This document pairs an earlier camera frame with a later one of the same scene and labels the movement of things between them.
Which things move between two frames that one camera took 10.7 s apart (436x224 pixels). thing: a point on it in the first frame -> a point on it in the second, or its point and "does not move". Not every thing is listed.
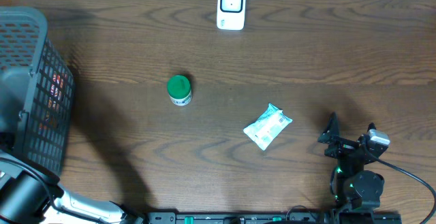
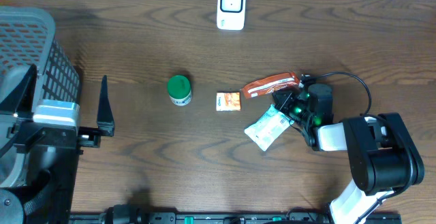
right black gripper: (342, 146) -> (282, 105)
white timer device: (231, 7) does not move
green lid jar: (179, 89) does not move
